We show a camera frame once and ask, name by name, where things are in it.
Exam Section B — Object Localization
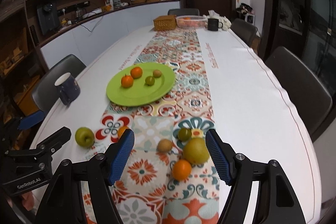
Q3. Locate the green citrus on plate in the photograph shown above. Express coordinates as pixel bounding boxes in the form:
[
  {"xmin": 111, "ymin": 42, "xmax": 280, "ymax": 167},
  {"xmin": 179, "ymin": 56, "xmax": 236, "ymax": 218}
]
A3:
[{"xmin": 145, "ymin": 76, "xmax": 155, "ymax": 86}]

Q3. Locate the woven wicker basket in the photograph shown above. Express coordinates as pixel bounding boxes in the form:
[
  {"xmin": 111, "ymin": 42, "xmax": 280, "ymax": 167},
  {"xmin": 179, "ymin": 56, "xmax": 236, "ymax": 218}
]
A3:
[{"xmin": 153, "ymin": 15, "xmax": 177, "ymax": 31}]

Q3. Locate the patterned table runner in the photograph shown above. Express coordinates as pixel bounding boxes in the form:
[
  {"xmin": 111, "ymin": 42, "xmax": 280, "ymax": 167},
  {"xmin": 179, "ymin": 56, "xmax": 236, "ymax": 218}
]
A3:
[{"xmin": 85, "ymin": 28, "xmax": 220, "ymax": 223}]

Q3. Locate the green apple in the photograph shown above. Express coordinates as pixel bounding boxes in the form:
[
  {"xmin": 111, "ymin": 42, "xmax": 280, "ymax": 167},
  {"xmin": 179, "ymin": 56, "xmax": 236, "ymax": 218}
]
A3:
[{"xmin": 75, "ymin": 127, "xmax": 95, "ymax": 148}]

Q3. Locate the mandarin on plate back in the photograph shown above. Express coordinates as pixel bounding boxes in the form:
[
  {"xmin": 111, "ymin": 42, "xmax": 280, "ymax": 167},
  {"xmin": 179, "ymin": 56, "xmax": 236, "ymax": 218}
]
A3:
[{"xmin": 130, "ymin": 67, "xmax": 143, "ymax": 79}]

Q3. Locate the right near grey chair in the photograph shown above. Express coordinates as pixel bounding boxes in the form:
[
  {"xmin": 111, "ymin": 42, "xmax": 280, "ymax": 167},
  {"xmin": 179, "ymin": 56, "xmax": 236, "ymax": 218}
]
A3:
[{"xmin": 265, "ymin": 47, "xmax": 333, "ymax": 135}]

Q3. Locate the mandarin on plate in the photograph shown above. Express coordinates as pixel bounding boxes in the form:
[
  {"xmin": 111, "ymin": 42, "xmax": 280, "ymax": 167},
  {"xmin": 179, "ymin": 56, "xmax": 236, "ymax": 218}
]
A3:
[
  {"xmin": 121, "ymin": 75, "xmax": 134, "ymax": 88},
  {"xmin": 130, "ymin": 67, "xmax": 143, "ymax": 79}
]

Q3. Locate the left near grey chair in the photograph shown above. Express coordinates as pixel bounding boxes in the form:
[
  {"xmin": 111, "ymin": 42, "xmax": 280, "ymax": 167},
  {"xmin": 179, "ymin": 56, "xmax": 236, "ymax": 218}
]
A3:
[{"xmin": 32, "ymin": 54, "xmax": 86, "ymax": 115}]

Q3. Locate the right far grey chair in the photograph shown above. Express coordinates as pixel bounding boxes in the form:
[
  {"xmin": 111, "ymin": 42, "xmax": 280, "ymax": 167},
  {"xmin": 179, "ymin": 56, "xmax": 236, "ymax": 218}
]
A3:
[{"xmin": 231, "ymin": 19, "xmax": 257, "ymax": 47}]

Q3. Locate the small green citrus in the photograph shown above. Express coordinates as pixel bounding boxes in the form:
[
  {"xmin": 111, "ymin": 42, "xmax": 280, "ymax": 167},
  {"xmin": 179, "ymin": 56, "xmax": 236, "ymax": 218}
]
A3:
[{"xmin": 178, "ymin": 128, "xmax": 192, "ymax": 142}]

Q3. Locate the orange mandarin front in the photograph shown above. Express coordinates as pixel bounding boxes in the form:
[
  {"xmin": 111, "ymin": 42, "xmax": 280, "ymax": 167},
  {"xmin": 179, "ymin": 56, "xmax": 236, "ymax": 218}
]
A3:
[{"xmin": 172, "ymin": 159, "xmax": 192, "ymax": 181}]

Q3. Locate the large yellow pear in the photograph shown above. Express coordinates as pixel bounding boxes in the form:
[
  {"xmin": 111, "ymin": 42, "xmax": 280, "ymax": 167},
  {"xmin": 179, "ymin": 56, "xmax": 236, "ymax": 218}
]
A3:
[{"xmin": 183, "ymin": 138, "xmax": 210, "ymax": 165}]

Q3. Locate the black mug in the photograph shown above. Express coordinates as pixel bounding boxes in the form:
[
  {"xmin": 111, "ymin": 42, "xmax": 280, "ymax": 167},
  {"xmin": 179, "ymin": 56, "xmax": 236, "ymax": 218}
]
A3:
[{"xmin": 207, "ymin": 18, "xmax": 223, "ymax": 31}]

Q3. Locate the pink fruit basket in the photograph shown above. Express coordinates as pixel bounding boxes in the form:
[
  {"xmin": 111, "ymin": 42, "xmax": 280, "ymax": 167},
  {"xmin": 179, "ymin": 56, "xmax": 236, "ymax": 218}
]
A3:
[{"xmin": 176, "ymin": 15, "xmax": 207, "ymax": 29}]

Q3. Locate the end grey chair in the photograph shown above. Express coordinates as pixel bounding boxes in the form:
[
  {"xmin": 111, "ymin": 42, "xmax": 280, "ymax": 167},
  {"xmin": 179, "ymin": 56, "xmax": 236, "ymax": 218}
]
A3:
[{"xmin": 167, "ymin": 8, "xmax": 200, "ymax": 16}]

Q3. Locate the green plate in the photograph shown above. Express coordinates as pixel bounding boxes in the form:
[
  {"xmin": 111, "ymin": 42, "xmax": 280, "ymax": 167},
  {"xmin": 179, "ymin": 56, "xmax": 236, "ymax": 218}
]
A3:
[{"xmin": 106, "ymin": 63, "xmax": 175, "ymax": 106}]

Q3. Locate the mandarin on plate left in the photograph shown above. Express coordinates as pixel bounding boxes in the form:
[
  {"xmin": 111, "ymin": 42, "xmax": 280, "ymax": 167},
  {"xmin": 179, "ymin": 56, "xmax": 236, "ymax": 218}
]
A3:
[{"xmin": 121, "ymin": 75, "xmax": 134, "ymax": 88}]

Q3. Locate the brown kiwi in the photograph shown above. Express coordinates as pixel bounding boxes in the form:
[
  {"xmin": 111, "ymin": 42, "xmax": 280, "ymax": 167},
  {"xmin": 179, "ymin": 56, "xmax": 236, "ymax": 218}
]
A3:
[{"xmin": 157, "ymin": 139, "xmax": 173, "ymax": 153}]

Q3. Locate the kiwi on plate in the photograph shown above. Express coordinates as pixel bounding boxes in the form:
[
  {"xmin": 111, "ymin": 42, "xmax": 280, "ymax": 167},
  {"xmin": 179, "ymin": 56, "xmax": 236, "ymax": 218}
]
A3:
[{"xmin": 153, "ymin": 69, "xmax": 162, "ymax": 78}]

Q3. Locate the white tissue pile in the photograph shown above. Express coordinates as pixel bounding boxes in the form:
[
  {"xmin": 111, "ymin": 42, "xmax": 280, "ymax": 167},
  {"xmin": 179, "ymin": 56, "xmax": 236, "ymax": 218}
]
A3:
[{"xmin": 203, "ymin": 10, "xmax": 232, "ymax": 31}]

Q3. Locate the small orange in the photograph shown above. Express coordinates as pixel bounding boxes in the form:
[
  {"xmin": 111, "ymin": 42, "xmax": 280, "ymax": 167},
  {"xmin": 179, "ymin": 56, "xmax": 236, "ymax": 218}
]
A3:
[{"xmin": 117, "ymin": 126, "xmax": 129, "ymax": 139}]

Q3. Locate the navy blue mug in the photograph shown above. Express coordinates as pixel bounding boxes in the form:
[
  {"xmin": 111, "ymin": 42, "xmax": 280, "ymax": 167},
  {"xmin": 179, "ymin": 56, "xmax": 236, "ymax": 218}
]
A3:
[{"xmin": 54, "ymin": 72, "xmax": 81, "ymax": 106}]

